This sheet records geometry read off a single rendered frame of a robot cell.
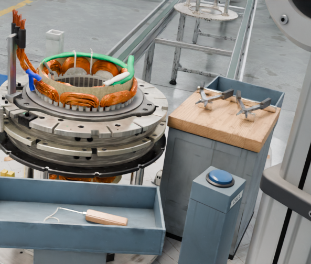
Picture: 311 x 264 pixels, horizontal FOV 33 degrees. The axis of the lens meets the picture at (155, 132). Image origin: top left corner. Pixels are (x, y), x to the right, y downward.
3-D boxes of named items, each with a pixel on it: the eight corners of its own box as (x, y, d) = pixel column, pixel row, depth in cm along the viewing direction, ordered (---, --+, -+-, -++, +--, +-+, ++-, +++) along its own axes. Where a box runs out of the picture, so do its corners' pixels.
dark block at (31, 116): (26, 119, 91) (26, 108, 90) (38, 124, 90) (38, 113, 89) (17, 123, 89) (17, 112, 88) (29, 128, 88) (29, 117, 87)
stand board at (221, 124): (198, 96, 122) (200, 86, 121) (278, 117, 116) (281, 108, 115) (166, 126, 105) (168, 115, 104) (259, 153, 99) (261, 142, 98)
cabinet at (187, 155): (182, 191, 133) (198, 96, 122) (253, 215, 127) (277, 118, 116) (151, 231, 116) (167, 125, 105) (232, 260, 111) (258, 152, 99)
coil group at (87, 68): (68, 71, 108) (70, 51, 107) (91, 76, 107) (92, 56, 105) (60, 77, 105) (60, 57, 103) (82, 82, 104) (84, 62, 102)
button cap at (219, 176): (204, 179, 89) (205, 174, 89) (214, 170, 92) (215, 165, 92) (225, 188, 87) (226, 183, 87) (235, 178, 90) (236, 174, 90)
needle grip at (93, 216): (89, 211, 77) (128, 221, 76) (85, 222, 76) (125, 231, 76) (88, 206, 76) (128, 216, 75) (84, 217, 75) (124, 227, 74)
